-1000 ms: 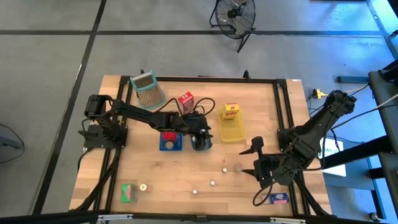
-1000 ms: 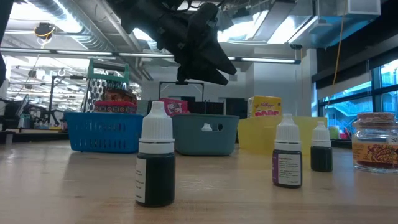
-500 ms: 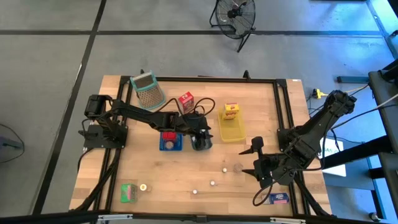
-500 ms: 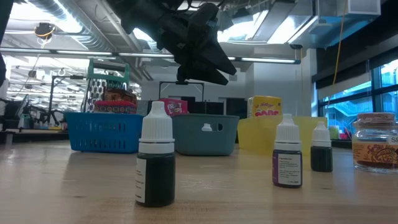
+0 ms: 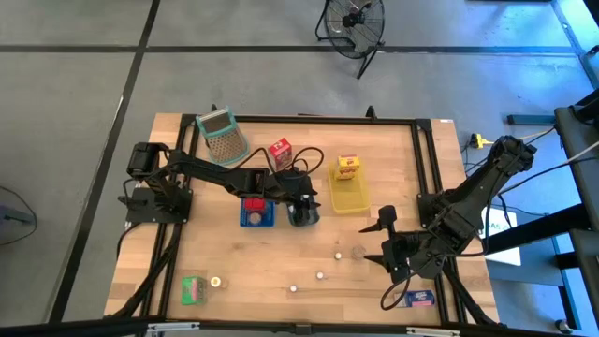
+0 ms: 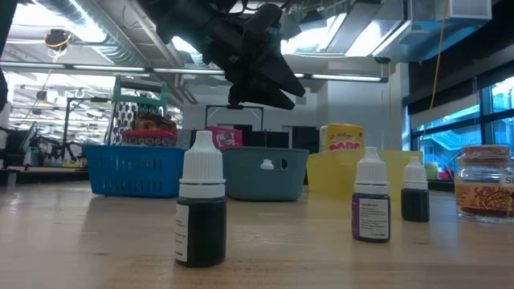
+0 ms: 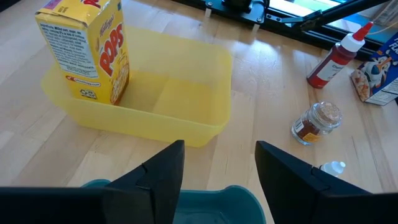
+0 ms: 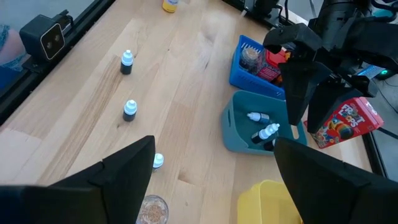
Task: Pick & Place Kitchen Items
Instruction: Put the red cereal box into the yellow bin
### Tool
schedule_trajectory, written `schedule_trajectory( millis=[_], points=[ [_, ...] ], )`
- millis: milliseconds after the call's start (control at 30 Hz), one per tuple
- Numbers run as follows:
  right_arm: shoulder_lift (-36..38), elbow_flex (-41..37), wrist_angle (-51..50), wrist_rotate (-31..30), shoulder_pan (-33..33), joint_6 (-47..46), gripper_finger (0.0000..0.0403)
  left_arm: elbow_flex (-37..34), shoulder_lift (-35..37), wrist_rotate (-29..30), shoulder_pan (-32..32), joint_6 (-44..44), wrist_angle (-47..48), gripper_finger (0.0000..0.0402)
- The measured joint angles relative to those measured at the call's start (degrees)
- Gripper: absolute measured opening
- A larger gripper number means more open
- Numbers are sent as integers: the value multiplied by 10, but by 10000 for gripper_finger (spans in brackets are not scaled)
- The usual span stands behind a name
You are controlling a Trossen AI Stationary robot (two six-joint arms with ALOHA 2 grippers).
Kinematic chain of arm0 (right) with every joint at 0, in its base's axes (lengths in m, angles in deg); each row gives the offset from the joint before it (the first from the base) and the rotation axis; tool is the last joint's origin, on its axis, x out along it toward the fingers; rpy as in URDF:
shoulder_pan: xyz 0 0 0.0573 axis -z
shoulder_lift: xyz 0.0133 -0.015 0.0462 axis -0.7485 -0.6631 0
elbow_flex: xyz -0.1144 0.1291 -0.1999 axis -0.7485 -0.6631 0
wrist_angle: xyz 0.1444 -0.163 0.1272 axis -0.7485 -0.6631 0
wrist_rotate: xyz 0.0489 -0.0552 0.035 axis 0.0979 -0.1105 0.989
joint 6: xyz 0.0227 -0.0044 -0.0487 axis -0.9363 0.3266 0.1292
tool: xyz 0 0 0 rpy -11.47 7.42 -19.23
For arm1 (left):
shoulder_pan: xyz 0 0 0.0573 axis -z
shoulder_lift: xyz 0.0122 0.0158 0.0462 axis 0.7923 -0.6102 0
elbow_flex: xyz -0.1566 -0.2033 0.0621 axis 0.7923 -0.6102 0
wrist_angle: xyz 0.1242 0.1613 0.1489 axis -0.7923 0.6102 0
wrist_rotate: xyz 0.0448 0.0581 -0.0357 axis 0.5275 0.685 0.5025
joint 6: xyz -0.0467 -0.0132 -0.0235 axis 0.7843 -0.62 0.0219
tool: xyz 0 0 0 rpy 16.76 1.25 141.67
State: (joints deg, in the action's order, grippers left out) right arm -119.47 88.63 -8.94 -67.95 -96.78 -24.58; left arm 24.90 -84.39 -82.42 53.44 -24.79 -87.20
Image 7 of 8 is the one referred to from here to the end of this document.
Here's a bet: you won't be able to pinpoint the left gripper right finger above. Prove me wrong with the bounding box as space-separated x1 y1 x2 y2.
254 140 398 224

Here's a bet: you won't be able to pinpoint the dark green dropper bottle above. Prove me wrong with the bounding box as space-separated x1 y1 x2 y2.
319 160 346 177

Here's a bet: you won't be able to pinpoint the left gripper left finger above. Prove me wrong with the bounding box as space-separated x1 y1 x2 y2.
0 139 186 224

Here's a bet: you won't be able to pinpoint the blue Frosted Flakes cereal box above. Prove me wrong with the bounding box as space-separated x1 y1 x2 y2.
350 30 398 106

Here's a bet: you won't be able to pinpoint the yellow plastic bin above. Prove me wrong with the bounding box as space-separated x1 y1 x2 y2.
40 25 234 149

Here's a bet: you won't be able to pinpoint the glass spice jar cork lid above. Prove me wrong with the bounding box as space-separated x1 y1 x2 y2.
290 101 343 146

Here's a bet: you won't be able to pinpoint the teal plastic bin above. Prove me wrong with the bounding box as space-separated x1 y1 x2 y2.
81 179 267 224

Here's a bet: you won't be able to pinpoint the red sauce squeeze bottle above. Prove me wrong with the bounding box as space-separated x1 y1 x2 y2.
306 21 374 90

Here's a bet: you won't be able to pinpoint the black aluminium table frame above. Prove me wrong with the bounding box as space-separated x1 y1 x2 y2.
169 0 398 62

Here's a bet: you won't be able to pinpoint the yellow Corn Pops cereal box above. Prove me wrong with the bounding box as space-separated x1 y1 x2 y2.
34 0 131 106

